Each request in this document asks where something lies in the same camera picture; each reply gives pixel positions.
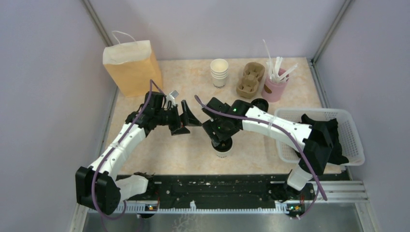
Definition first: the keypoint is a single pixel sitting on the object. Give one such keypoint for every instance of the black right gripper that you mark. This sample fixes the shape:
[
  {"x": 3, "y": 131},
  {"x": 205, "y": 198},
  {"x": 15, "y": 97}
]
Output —
[{"x": 210, "y": 127}]

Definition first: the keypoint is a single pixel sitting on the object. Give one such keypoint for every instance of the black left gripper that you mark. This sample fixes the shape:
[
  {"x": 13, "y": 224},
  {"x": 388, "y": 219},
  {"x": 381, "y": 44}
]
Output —
[{"x": 177, "y": 124}]

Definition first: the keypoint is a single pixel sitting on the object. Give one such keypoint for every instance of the white paper cup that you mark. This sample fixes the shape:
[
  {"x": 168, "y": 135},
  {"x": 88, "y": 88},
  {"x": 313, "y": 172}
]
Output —
[{"x": 223, "y": 154}]

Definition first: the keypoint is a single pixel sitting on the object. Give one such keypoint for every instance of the black plastic cup lid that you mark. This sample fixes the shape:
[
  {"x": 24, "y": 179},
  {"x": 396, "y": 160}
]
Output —
[{"x": 223, "y": 146}]

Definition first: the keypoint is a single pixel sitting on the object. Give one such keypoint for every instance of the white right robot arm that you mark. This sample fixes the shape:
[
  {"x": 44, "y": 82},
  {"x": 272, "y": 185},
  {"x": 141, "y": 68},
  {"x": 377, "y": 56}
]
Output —
[{"x": 315, "y": 141}]

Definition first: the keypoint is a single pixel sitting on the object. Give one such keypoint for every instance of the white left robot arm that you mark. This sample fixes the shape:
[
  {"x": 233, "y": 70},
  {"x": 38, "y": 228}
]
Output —
[{"x": 97, "y": 186}]

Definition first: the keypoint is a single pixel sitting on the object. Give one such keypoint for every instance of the brown cardboard cup carrier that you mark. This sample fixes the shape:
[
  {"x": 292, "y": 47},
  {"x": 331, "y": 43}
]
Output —
[{"x": 248, "y": 84}]

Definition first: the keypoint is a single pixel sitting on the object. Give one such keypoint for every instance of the stack of black lids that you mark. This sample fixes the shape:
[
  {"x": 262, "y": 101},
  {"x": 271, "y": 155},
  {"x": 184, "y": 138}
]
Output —
[{"x": 261, "y": 103}]

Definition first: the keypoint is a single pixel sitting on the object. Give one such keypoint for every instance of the stack of white paper cups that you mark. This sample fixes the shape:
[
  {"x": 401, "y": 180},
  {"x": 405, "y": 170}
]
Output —
[{"x": 219, "y": 72}]

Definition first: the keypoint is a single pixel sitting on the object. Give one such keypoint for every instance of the pink straw holder cup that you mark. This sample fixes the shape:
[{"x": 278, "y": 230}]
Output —
[{"x": 273, "y": 91}]

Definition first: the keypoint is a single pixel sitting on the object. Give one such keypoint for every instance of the brown paper bag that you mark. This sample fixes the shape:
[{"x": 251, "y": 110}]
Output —
[{"x": 132, "y": 64}]

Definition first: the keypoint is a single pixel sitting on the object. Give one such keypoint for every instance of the black cloth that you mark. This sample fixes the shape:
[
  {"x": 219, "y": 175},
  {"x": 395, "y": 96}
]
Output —
[{"x": 336, "y": 157}]

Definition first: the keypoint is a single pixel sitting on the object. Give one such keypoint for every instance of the white plastic basket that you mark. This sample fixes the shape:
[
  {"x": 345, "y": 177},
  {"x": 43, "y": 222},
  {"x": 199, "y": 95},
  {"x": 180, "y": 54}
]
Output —
[{"x": 349, "y": 137}]

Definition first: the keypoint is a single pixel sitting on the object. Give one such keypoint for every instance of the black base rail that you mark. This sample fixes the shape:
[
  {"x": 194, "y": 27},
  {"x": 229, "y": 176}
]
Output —
[{"x": 222, "y": 192}]

